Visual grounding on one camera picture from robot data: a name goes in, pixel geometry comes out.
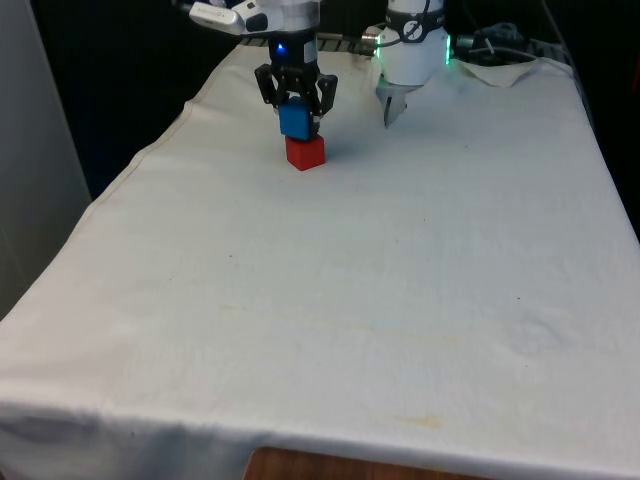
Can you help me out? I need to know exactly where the red cube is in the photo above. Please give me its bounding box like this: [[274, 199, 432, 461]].
[[284, 135, 327, 173]]

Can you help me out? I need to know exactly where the black cable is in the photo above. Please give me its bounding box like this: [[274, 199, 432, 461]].
[[464, 23, 526, 67]]

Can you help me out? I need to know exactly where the grey cable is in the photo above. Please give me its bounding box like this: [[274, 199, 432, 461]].
[[541, 0, 597, 126]]

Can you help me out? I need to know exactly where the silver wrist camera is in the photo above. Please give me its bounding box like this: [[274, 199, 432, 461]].
[[186, 0, 269, 36]]

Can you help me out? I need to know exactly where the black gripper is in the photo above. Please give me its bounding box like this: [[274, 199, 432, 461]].
[[254, 28, 339, 137]]

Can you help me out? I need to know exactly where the blue cube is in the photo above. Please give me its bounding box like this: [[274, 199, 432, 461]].
[[278, 96, 317, 142]]

